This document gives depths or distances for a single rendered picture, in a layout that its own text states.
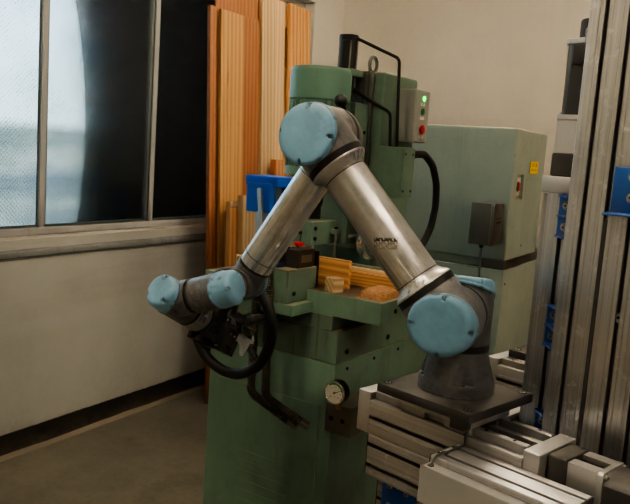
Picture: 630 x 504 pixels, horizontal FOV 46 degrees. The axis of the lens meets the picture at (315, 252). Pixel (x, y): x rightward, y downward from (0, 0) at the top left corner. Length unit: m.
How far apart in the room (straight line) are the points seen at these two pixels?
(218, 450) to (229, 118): 1.85
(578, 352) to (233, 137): 2.49
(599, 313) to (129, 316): 2.42
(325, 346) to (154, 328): 1.75
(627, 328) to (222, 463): 1.30
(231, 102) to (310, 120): 2.33
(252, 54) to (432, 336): 2.77
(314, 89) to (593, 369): 1.06
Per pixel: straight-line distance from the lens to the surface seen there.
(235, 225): 3.55
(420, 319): 1.30
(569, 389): 1.54
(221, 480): 2.33
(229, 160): 3.64
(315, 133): 1.34
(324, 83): 2.08
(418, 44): 4.64
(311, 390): 2.04
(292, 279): 1.92
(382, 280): 2.04
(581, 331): 1.51
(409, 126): 2.31
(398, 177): 2.21
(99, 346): 3.39
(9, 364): 3.10
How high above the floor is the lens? 1.26
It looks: 8 degrees down
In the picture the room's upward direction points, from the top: 4 degrees clockwise
